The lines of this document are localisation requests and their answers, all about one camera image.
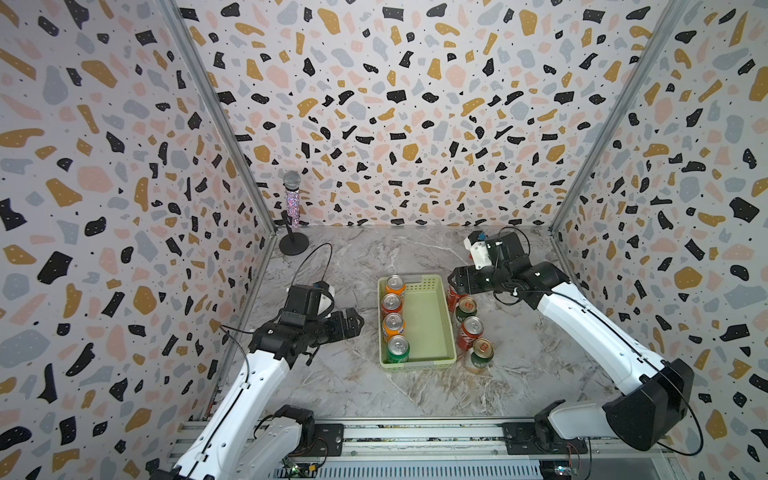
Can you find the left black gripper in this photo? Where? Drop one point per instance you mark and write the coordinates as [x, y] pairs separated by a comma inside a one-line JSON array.
[[340, 330]]

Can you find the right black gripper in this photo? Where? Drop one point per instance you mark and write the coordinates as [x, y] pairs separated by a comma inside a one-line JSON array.
[[469, 272]]

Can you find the green soda can column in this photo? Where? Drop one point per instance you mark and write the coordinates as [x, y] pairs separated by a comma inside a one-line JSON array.
[[466, 307]]

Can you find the red cola can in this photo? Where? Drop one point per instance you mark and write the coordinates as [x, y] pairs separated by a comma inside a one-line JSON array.
[[452, 298]]

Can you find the red cola can column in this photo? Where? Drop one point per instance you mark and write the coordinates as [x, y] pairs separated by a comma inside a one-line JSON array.
[[391, 303], [470, 330]]

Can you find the pale green plastic basket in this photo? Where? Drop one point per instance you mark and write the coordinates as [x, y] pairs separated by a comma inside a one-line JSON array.
[[428, 325]]

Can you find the green gold-top soda can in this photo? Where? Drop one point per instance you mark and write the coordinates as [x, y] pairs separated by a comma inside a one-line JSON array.
[[481, 354]]

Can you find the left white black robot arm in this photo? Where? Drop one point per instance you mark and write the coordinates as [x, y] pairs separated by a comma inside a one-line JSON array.
[[240, 441]]

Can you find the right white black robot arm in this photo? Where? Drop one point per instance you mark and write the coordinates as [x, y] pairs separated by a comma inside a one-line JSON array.
[[653, 393]]

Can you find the orange soda can near left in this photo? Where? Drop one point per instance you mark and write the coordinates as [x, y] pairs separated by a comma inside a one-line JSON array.
[[392, 325]]

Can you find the orange soda can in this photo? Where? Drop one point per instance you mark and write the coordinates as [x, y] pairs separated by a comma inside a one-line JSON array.
[[392, 325], [395, 284]]

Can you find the green soda can near left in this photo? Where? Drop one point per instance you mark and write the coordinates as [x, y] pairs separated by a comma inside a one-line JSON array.
[[398, 349]]

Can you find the orange soda can far left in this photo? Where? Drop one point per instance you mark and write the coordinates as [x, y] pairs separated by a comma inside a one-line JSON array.
[[395, 284]]

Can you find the microphone on black stand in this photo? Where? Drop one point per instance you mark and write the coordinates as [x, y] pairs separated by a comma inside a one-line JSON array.
[[294, 242]]

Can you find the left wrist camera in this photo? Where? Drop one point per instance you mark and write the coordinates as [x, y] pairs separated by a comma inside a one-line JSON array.
[[326, 298]]

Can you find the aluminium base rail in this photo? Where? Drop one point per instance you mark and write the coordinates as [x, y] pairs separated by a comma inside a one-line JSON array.
[[466, 448]]

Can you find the right aluminium corner post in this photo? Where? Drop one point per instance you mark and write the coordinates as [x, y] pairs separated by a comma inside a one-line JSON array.
[[671, 15]]

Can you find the aluminium corner post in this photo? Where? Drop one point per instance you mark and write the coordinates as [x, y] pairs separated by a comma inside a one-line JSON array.
[[172, 17], [671, 15]]

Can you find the left aluminium corner post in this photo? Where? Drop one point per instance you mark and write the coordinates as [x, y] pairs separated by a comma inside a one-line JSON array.
[[172, 17]]

